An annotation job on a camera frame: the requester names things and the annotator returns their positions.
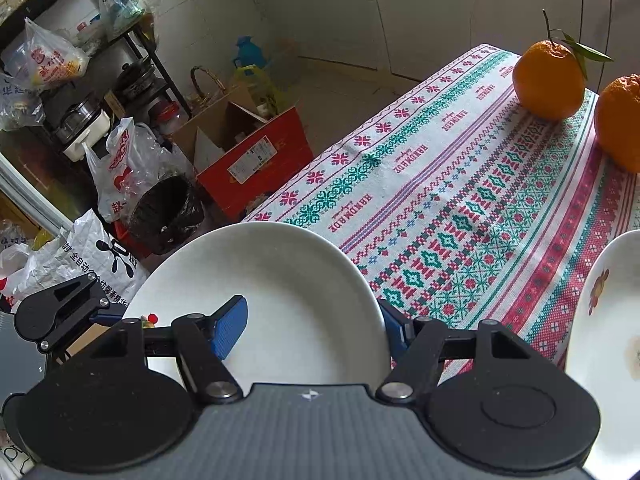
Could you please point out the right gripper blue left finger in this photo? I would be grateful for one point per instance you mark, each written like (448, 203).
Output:
(203, 342)

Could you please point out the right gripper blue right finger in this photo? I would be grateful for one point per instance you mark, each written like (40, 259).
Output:
(415, 346)

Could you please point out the plain white plate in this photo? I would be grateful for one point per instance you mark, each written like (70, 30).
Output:
(312, 318)

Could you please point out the white plate with fruit print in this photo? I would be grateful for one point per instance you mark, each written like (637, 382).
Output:
(603, 356)

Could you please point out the black plastic bag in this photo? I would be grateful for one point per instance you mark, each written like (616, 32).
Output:
(166, 215)

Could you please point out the patterned tablecloth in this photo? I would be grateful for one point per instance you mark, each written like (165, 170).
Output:
(457, 204)

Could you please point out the white printed sack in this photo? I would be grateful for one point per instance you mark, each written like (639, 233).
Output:
(84, 249)

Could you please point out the red cardboard box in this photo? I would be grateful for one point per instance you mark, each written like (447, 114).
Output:
(239, 157)

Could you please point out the white red plastic bag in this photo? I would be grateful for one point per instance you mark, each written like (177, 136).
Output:
(133, 163)

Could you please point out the blue thermos jug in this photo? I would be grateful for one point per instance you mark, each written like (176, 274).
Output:
(248, 54)

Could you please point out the orange with leaf stem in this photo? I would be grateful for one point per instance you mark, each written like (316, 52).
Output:
(550, 77)

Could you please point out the large bumpy orange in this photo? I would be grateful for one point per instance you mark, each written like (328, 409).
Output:
(617, 122)

